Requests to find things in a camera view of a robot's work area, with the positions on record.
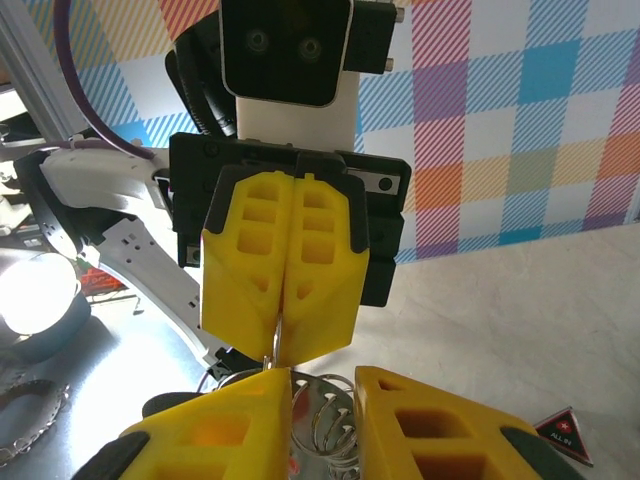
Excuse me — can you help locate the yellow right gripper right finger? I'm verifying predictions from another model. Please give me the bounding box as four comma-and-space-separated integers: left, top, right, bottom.
353, 365, 589, 480

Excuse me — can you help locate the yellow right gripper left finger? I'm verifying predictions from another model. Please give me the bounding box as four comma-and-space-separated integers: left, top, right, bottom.
74, 366, 293, 480

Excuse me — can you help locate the red triangular tag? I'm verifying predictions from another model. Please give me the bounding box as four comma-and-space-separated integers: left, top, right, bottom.
533, 404, 597, 470

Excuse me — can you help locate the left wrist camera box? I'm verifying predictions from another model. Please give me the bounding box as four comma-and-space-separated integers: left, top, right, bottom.
218, 0, 362, 154

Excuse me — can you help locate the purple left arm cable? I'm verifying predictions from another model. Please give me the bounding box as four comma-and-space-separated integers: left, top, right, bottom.
52, 0, 157, 162

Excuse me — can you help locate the aluminium corner post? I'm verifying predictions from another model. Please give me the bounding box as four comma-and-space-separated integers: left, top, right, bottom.
0, 7, 79, 144

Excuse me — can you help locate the silver metal chain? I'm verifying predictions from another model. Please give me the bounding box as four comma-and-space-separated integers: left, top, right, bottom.
0, 378, 72, 466

